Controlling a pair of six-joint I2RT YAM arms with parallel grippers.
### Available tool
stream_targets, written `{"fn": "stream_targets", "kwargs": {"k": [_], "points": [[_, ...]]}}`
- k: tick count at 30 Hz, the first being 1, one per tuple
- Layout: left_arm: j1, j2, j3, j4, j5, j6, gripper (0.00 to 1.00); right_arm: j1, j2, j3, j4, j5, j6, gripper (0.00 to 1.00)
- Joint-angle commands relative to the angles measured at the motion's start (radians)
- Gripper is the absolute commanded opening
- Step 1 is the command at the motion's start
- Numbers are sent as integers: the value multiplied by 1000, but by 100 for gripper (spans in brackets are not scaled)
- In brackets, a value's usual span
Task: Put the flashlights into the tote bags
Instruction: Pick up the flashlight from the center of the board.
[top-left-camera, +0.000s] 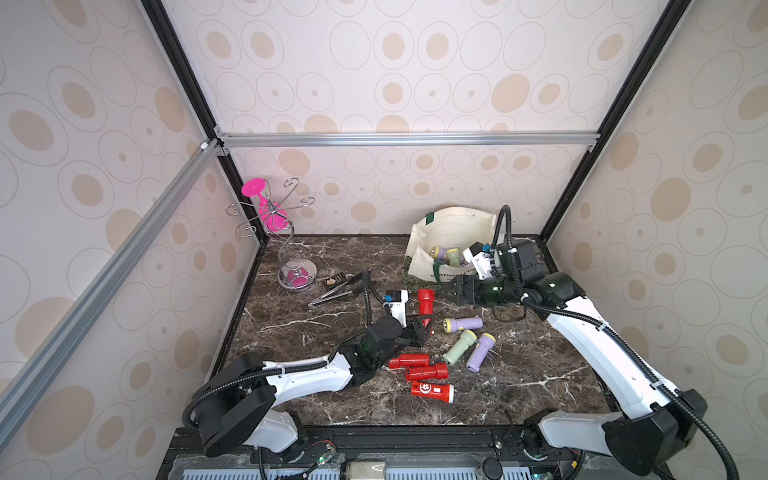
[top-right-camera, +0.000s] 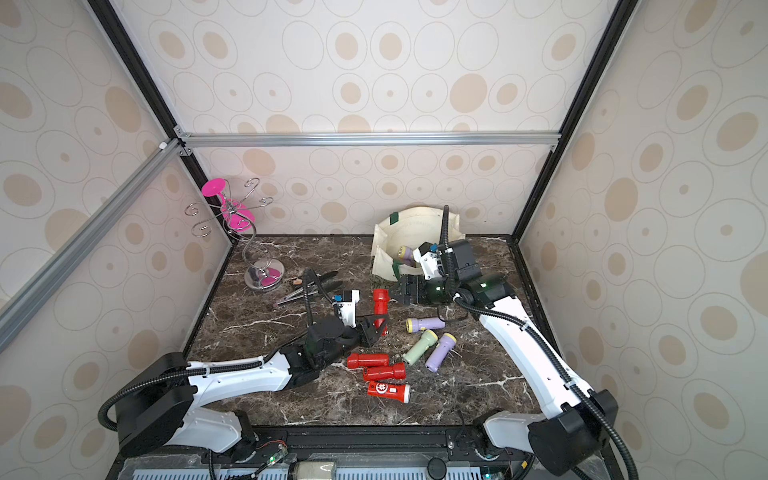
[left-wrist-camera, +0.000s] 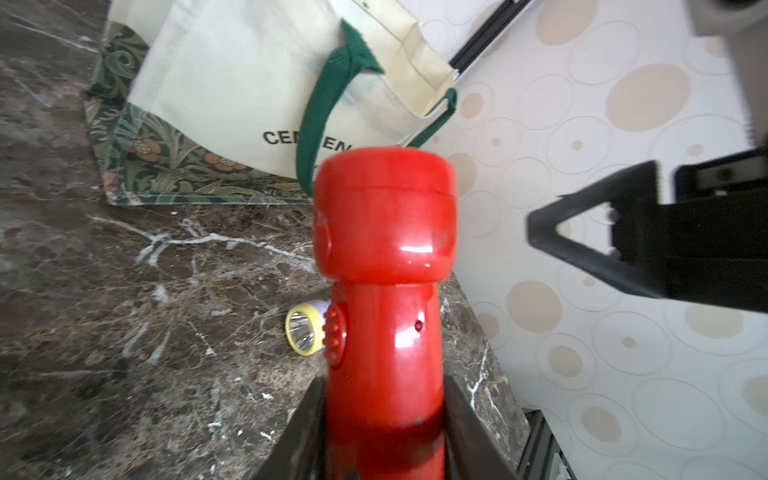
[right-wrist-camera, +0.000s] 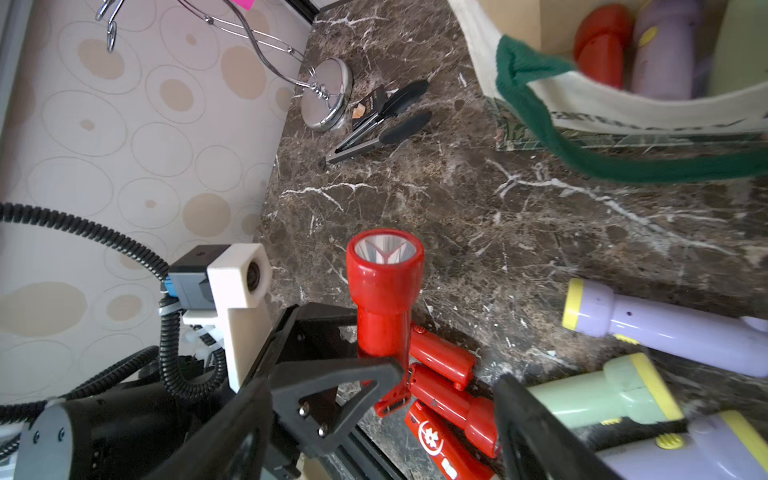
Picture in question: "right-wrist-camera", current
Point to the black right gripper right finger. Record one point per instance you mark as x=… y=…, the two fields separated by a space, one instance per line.
x=534 y=444

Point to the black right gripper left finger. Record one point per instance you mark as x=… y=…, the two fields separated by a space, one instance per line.
x=232 y=445

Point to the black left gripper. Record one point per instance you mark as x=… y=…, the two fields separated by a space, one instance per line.
x=320 y=391

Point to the red flashlight vertical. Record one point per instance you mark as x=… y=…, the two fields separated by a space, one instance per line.
x=600 y=42

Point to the purple flashlight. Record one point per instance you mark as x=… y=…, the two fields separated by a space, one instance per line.
x=721 y=446
x=665 y=66

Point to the green flashlight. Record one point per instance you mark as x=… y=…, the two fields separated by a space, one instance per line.
x=740 y=55
x=627 y=387

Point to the red flashlight horizontal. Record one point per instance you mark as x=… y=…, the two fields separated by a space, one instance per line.
x=451 y=361
x=473 y=415

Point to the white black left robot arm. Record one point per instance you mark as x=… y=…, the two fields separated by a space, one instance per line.
x=132 y=415

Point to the cream green tote bag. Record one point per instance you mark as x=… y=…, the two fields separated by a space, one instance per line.
x=547 y=95

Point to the red flashlight with logo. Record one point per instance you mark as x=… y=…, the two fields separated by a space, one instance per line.
x=450 y=456

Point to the purple flashlight right horizontal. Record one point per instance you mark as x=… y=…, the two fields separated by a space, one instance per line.
x=736 y=345

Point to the black metal tongs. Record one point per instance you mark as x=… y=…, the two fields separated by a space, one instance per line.
x=392 y=107

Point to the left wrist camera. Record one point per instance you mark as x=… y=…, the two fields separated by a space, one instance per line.
x=223 y=288

